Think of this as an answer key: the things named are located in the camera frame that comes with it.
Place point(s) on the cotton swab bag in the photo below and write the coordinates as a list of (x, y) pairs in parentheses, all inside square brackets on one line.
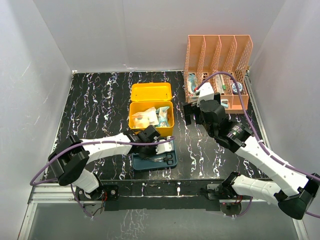
[(162, 115)]

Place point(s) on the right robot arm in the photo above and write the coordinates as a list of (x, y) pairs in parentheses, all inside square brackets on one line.
[(291, 191)]

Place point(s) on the blue divided tray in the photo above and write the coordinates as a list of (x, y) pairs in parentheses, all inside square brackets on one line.
[(155, 157)]

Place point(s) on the black handled scissors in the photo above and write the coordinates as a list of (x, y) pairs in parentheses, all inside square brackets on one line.
[(168, 159)]

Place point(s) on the blue white stapler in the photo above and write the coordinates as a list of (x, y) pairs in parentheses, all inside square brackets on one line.
[(224, 103)]

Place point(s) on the blue white tape dispenser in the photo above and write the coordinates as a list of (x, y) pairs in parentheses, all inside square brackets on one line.
[(192, 82)]

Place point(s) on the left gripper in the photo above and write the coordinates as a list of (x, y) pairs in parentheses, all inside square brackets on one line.
[(152, 154)]

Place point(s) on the green capped marker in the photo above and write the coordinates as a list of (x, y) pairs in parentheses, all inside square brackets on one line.
[(223, 82)]

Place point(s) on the cotton ball bag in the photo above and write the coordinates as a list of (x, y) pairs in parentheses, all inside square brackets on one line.
[(143, 119)]

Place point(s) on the yellow medicine box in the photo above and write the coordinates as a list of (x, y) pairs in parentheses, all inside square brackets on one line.
[(153, 94)]

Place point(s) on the pink desk organizer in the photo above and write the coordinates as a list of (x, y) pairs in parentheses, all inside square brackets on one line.
[(208, 54)]

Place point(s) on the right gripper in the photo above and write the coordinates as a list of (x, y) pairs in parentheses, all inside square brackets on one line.
[(189, 109)]

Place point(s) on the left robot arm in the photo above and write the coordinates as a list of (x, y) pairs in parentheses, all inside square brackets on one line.
[(68, 161)]

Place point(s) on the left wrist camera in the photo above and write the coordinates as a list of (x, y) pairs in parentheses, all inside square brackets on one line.
[(166, 145)]

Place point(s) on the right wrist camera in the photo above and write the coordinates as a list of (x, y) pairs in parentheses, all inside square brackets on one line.
[(206, 91)]

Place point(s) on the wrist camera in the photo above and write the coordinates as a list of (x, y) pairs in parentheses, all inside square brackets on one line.
[(166, 145), (206, 91)]

